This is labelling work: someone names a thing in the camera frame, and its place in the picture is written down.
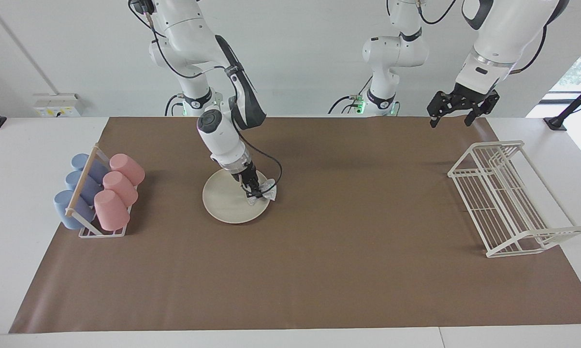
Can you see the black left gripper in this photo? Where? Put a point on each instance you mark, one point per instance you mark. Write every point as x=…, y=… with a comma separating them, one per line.
x=474, y=94

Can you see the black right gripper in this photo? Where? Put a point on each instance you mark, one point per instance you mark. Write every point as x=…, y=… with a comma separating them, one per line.
x=244, y=171

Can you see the round cream plate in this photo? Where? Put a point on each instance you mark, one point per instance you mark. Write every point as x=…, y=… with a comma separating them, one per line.
x=227, y=198

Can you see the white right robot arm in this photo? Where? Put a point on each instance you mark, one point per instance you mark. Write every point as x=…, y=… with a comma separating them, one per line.
x=220, y=133

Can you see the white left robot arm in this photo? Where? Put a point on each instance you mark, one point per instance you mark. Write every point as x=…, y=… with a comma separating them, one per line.
x=501, y=34

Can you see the black slanted stand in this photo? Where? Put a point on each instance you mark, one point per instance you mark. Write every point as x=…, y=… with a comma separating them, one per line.
x=568, y=108

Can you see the brown table mat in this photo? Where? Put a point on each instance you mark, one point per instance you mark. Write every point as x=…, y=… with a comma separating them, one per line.
x=343, y=275

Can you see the pink plastic cup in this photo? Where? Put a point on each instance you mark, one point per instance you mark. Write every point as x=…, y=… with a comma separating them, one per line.
x=121, y=187
x=127, y=167
x=111, y=210

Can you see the blue plastic cup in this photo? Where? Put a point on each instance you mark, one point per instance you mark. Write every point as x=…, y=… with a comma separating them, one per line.
x=65, y=210
x=96, y=170
x=91, y=188

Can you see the white wall socket box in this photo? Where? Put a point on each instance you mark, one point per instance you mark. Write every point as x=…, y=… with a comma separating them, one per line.
x=58, y=105

